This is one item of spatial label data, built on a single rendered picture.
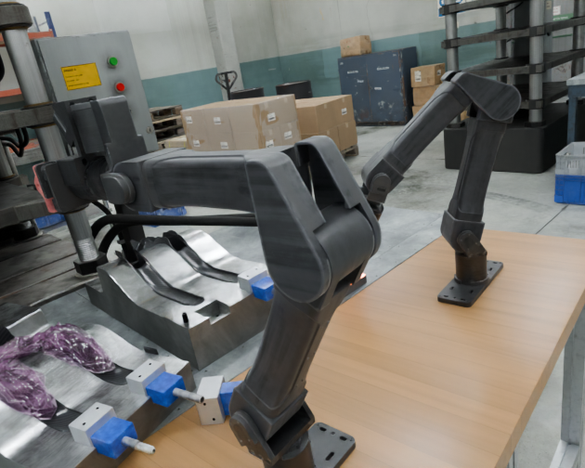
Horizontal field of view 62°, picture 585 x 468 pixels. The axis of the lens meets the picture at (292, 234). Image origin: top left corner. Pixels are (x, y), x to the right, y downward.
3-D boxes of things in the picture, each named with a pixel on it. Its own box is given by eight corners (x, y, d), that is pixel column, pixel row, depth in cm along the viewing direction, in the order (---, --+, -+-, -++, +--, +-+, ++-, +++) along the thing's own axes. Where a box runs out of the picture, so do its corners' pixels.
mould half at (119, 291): (298, 307, 104) (288, 251, 100) (199, 371, 88) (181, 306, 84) (177, 264, 140) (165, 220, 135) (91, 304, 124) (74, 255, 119)
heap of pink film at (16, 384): (125, 359, 85) (112, 321, 82) (35, 431, 71) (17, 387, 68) (36, 339, 98) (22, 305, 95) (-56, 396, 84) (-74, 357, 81)
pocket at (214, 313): (234, 322, 92) (230, 305, 91) (212, 335, 89) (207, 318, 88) (220, 316, 96) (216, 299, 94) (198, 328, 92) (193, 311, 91)
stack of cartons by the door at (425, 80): (475, 119, 706) (474, 58, 677) (464, 123, 686) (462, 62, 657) (423, 120, 767) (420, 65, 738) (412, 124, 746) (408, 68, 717)
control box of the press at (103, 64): (227, 396, 206) (134, 27, 155) (165, 441, 187) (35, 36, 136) (199, 378, 222) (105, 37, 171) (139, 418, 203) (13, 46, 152)
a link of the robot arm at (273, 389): (225, 417, 60) (283, 214, 40) (261, 386, 65) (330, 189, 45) (260, 453, 58) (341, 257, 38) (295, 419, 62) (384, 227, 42)
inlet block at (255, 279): (305, 304, 93) (300, 279, 91) (286, 316, 90) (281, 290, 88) (260, 289, 102) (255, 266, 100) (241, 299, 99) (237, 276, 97)
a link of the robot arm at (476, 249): (458, 234, 94) (487, 229, 94) (445, 219, 102) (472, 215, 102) (460, 263, 96) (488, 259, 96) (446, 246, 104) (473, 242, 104)
